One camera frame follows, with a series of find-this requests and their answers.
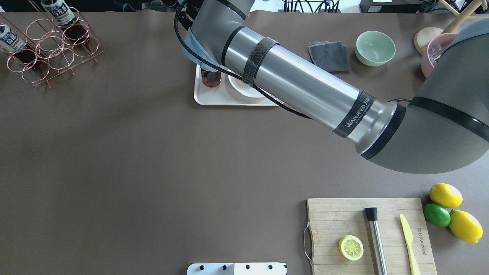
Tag copper wire bottle rack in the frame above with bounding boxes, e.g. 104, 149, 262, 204
1, 0, 105, 87

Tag gray robot arm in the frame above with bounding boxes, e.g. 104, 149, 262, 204
173, 0, 488, 174

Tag yellow plastic knife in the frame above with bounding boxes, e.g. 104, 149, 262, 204
399, 214, 421, 275

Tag pink bowl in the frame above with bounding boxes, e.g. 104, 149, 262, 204
421, 33, 458, 78

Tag tea bottle white cap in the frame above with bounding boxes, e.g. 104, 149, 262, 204
200, 68, 222, 88

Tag round wooden lid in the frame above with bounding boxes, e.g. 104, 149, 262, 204
413, 27, 443, 55

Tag yellow lemon far side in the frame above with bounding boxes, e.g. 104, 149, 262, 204
449, 210, 483, 244

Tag wooden stand legs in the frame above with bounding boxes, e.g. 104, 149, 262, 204
439, 0, 488, 34

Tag gray folded cloth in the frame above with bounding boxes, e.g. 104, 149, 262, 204
308, 41, 351, 73

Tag cream serving tray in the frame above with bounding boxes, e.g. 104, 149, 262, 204
194, 65, 277, 107

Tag bamboo cutting board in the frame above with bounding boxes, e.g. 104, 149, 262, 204
307, 198, 438, 275

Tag white round plate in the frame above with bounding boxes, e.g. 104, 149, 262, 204
227, 75, 265, 99

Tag tea bottle in rack corner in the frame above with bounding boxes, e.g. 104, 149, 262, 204
40, 0, 90, 45

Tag green ceramic bowl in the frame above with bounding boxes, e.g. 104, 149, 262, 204
355, 30, 396, 67

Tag black braided cable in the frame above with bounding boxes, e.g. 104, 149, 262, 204
174, 0, 413, 120

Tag tea bottle in rack front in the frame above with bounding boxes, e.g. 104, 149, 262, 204
0, 23, 44, 70

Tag steel muddler with black tip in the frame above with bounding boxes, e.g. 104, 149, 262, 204
364, 207, 388, 275

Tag yellow lemon near base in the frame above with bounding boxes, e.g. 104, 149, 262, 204
429, 183, 463, 209

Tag green lime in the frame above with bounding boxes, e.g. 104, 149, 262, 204
423, 203, 451, 227

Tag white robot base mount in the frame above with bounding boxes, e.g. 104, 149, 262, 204
186, 262, 288, 275

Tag halved lemon slice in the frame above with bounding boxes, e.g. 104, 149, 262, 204
338, 235, 364, 261

